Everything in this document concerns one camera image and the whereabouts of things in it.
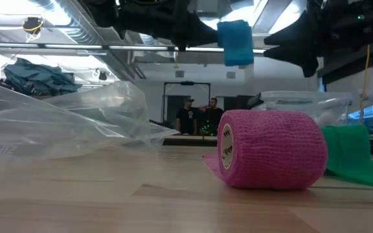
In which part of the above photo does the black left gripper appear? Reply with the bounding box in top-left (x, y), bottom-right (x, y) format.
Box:
top-left (82, 0), bottom-right (220, 52)

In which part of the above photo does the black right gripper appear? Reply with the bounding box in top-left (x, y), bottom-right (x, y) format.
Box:
top-left (264, 0), bottom-right (373, 79)

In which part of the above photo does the blue bandage roll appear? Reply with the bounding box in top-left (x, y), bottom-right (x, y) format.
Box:
top-left (216, 19), bottom-right (255, 67)

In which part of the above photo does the pink bandage roll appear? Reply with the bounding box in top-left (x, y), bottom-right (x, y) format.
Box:
top-left (201, 109), bottom-right (328, 191)

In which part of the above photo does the green bandage strip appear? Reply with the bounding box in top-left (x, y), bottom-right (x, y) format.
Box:
top-left (321, 124), bottom-right (373, 191)

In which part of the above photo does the clear lidded plastic container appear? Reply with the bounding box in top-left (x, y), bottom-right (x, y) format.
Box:
top-left (247, 91), bottom-right (353, 128)

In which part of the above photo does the person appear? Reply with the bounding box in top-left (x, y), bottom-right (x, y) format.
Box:
top-left (198, 97), bottom-right (225, 136)
top-left (175, 96), bottom-right (198, 136)

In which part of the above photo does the small green lit decoration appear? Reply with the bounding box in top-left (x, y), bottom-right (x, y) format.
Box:
top-left (199, 120), bottom-right (218, 137)

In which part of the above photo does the blue panel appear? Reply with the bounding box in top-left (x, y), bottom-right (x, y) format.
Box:
top-left (348, 103), bottom-right (373, 134)

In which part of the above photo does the background wooden table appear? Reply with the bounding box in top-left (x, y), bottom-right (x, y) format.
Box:
top-left (162, 135), bottom-right (218, 148)

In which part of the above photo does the long ceiling tube light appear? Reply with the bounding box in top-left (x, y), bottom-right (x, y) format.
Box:
top-left (0, 41), bottom-right (307, 56)

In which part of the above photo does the teal cloth pile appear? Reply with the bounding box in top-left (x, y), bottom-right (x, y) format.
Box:
top-left (3, 58), bottom-right (83, 97)

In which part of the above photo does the black background rig frame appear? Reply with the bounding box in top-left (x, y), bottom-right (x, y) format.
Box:
top-left (163, 81), bottom-right (212, 137)

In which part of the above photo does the black metal stand frame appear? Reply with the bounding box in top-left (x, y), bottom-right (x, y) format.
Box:
top-left (317, 40), bottom-right (373, 85)

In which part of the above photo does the yellow cable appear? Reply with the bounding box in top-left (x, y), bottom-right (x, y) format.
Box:
top-left (358, 43), bottom-right (371, 124)

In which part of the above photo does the silver ceiling air duct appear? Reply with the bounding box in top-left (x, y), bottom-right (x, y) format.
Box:
top-left (27, 0), bottom-right (148, 82)

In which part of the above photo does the black reel with yellow cable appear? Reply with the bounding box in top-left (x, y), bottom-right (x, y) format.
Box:
top-left (22, 16), bottom-right (45, 43)

